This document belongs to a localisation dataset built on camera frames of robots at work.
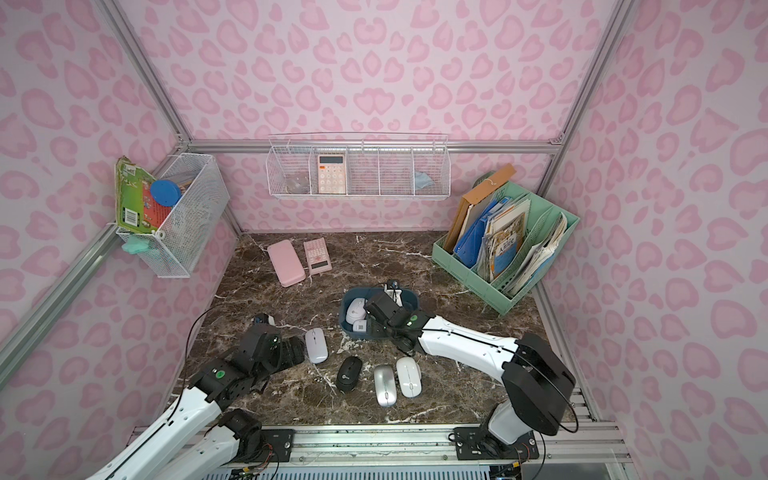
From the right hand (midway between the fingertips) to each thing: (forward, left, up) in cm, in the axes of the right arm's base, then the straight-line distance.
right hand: (380, 319), depth 85 cm
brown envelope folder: (+26, -25, +22) cm, 42 cm away
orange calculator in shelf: (+40, +16, +20) cm, 48 cm away
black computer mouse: (-12, +9, -9) cm, 17 cm away
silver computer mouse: (-15, -2, -9) cm, 18 cm away
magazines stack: (+24, -37, +8) cm, 45 cm away
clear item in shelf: (+36, +26, +20) cm, 49 cm away
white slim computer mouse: (-5, +19, -8) cm, 21 cm away
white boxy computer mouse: (+1, +7, -6) cm, 9 cm away
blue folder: (+26, -28, +2) cm, 38 cm away
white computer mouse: (-13, -8, -8) cm, 17 cm away
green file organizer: (+29, -50, +11) cm, 59 cm away
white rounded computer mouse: (+7, +9, -7) cm, 13 cm away
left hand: (-8, +23, 0) cm, 25 cm away
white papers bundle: (+13, -44, +12) cm, 47 cm away
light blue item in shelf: (+44, -13, +15) cm, 48 cm away
